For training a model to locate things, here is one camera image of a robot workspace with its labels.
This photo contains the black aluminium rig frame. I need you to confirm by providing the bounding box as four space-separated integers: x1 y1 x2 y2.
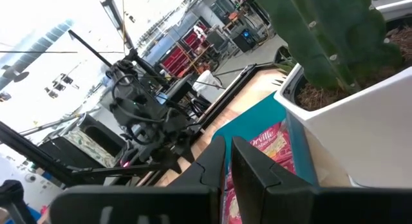
0 29 281 188

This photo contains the small green succulent plant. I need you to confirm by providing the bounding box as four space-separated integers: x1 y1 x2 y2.
272 45 299 87

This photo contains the white hexagonal plant pot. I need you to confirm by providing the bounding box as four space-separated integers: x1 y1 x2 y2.
273 0 412 189

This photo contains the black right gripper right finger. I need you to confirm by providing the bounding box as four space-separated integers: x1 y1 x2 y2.
231 136 412 224

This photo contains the black monitor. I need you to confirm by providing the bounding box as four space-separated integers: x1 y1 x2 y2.
167 74 194 104

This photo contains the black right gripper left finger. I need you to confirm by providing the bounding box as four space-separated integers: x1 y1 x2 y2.
48 135 227 224

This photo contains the red Orville popcorn bag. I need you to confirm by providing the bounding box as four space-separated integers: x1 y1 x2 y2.
221 119 297 224

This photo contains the black computer tower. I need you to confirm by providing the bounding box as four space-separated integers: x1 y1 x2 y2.
231 26 258 53

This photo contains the tall green cactus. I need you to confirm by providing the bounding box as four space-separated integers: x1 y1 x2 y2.
250 0 405 93

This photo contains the red storage shelf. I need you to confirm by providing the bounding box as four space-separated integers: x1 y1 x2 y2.
160 23 210 77

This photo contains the teal rectangular basket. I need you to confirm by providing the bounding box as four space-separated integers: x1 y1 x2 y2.
211 91 319 186

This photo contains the black patterned box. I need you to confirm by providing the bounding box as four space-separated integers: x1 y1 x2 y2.
38 113 126 173

